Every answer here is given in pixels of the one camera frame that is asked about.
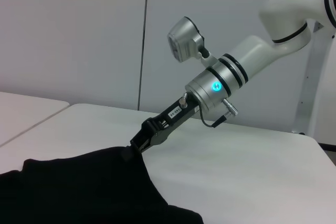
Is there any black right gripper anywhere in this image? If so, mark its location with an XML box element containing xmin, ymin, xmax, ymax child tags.
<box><xmin>120</xmin><ymin>94</ymin><xmax>201</xmax><ymax>162</ymax></box>

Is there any black T-shirt with FREE print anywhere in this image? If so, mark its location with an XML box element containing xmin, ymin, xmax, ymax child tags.
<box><xmin>0</xmin><ymin>144</ymin><xmax>205</xmax><ymax>224</ymax></box>

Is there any white robot torso column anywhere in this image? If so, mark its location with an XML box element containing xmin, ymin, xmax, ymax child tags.
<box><xmin>291</xmin><ymin>0</ymin><xmax>336</xmax><ymax>147</ymax></box>

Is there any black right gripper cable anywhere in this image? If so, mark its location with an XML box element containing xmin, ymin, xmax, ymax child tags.
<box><xmin>198</xmin><ymin>105</ymin><xmax>229</xmax><ymax>130</ymax></box>

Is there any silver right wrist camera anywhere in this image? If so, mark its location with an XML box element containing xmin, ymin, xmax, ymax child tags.
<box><xmin>166</xmin><ymin>16</ymin><xmax>211</xmax><ymax>64</ymax></box>

